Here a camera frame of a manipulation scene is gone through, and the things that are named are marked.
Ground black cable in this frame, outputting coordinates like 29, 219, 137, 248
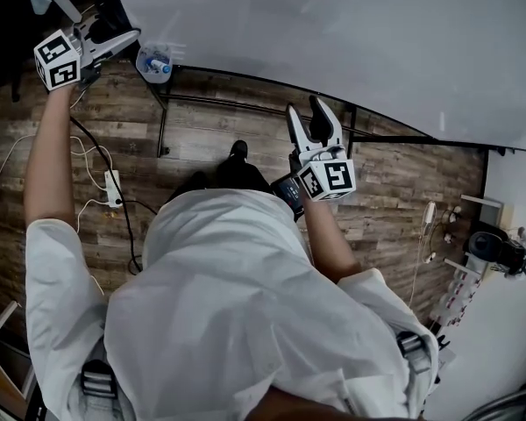
120, 198, 159, 215
68, 116, 144, 276

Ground black display device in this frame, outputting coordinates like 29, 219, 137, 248
270, 174, 308, 223

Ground black office chair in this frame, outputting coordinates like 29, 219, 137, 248
0, 0, 32, 103

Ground grey harness strap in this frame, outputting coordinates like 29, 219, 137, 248
69, 357, 119, 421
396, 330, 439, 375

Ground person's right shoe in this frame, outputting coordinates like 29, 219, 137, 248
229, 139, 250, 161

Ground wooden desk with white legs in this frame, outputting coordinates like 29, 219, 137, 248
0, 300, 40, 421

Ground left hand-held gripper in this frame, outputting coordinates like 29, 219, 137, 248
32, 11, 143, 93

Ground person's shoe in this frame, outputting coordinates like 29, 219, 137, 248
229, 139, 250, 161
187, 170, 210, 190

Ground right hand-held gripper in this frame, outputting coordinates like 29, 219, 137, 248
285, 95, 358, 203

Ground white cable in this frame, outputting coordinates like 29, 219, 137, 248
407, 230, 437, 310
68, 135, 115, 232
0, 133, 39, 205

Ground white rack with red labels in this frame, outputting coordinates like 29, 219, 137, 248
437, 263, 483, 324

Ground person's white shirt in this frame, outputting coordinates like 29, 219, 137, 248
25, 189, 440, 421

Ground white frame wooden desk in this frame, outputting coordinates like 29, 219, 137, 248
442, 193, 505, 275

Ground person's right forearm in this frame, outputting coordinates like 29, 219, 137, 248
302, 197, 363, 284

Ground black chair base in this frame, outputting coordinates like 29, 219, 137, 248
427, 318, 451, 351

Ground person's left forearm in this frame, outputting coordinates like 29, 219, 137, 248
24, 81, 78, 232

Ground person's left shoe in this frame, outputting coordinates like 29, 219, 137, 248
187, 170, 210, 190

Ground clear plastic marker holder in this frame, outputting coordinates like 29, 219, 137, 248
135, 40, 174, 85

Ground slim white power strip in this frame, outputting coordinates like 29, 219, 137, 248
423, 200, 437, 236

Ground white marker blue cap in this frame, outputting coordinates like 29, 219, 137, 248
145, 57, 172, 74

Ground person's black trousers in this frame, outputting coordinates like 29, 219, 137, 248
165, 153, 274, 204

